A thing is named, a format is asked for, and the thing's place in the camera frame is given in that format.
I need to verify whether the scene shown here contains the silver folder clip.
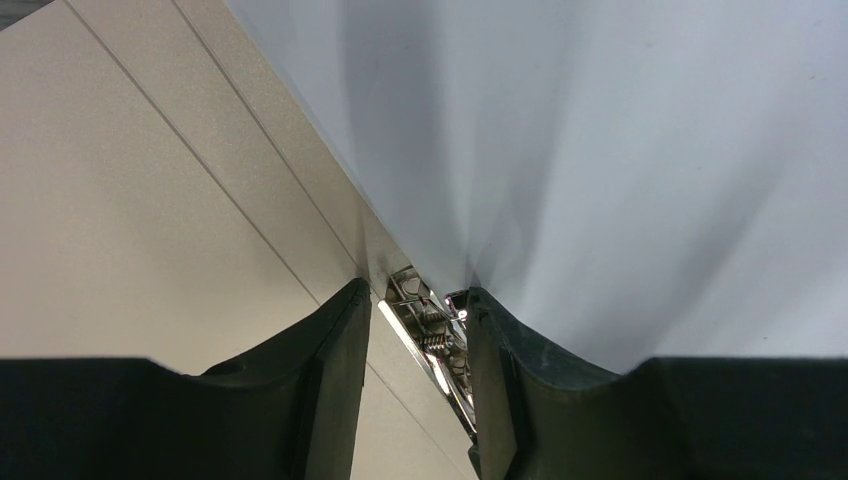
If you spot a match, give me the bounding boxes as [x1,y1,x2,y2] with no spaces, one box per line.
[378,266,477,440]

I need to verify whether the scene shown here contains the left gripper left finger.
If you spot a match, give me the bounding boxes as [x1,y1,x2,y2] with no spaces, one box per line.
[1,278,371,479]

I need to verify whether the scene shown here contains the white paper sheets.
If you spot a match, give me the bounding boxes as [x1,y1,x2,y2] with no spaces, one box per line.
[230,1,847,373]

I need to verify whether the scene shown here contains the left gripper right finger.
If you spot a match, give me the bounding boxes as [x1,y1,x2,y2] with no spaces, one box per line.
[467,288,847,479]

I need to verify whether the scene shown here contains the brown cardboard folder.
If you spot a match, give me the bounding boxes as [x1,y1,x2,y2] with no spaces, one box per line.
[1,1,474,479]

